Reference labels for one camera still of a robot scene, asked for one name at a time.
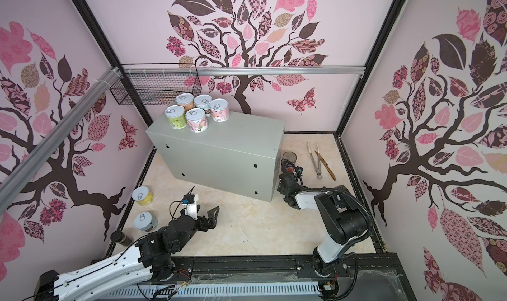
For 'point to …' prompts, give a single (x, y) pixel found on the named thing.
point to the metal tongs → (318, 169)
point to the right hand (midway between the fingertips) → (291, 182)
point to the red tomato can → (290, 156)
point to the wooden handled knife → (326, 165)
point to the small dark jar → (121, 239)
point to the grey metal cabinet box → (240, 155)
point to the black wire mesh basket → (155, 84)
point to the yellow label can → (142, 196)
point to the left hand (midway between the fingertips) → (210, 210)
